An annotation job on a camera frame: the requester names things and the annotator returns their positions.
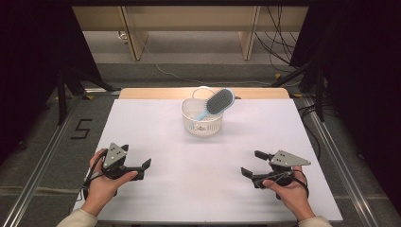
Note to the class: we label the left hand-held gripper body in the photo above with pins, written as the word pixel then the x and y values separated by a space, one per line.
pixel 114 159

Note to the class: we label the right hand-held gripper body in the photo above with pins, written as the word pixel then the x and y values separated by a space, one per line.
pixel 283 162

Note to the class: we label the white plastic basket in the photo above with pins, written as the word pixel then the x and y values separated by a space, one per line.
pixel 201 126

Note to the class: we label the light blue hairbrush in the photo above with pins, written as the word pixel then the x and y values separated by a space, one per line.
pixel 217 102

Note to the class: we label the person's left hand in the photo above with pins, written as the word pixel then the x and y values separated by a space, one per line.
pixel 102 189

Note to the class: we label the person's right hand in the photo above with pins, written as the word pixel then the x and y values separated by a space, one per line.
pixel 291 195

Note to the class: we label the black metal stand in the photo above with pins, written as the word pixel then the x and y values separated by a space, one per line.
pixel 319 91
pixel 63 94

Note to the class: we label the black curtain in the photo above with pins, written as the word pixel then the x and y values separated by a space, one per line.
pixel 34 63
pixel 362 78

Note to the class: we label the aluminium floor rail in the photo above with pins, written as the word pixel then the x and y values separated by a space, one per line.
pixel 41 164
pixel 343 170

